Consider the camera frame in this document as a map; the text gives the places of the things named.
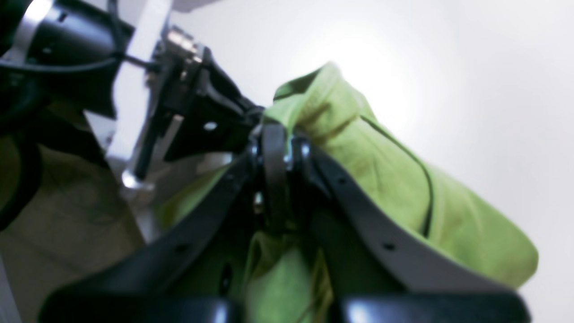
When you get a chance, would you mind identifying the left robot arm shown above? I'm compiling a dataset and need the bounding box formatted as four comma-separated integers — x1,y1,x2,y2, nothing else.
1,0,263,192

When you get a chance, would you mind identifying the green T-shirt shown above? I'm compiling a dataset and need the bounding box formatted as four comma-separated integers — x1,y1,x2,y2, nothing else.
169,63,539,323

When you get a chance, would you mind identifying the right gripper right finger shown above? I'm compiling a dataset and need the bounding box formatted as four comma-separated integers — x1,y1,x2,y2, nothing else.
291,136,531,323

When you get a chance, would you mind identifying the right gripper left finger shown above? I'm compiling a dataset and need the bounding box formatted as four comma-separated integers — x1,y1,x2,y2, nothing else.
39,123,289,323

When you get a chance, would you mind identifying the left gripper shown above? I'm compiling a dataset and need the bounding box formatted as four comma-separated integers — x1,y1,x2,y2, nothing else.
106,0,264,189

